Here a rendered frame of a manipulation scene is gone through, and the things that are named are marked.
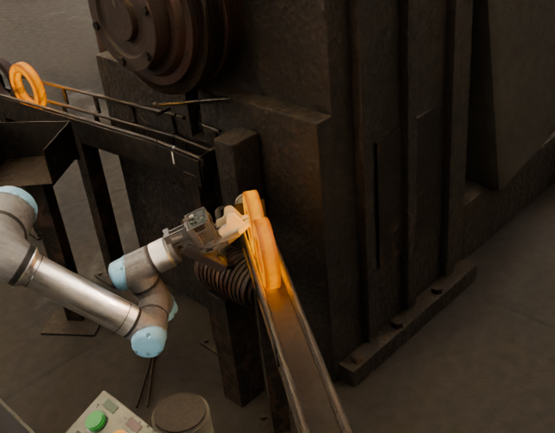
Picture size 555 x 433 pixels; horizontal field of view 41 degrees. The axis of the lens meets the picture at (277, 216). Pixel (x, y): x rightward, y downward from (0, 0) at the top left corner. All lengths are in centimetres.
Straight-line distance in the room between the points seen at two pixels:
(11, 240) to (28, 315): 124
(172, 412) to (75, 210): 197
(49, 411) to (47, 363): 23
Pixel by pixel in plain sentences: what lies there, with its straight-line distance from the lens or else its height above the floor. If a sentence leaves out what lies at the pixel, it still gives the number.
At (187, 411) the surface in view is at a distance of 160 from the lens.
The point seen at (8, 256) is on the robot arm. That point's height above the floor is 82.
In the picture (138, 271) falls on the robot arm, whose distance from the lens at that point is 177.
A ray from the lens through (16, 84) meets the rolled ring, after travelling 297.
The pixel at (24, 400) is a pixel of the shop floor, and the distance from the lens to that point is 254.
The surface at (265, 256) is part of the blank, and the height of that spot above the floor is 76.
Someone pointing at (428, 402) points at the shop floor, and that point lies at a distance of 229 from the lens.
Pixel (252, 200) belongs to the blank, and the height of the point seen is 78.
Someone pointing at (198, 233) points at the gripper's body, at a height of 73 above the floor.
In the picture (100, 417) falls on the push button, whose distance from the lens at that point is 150.
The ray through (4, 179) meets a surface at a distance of 250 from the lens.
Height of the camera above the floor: 165
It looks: 32 degrees down
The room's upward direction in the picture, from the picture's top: 6 degrees counter-clockwise
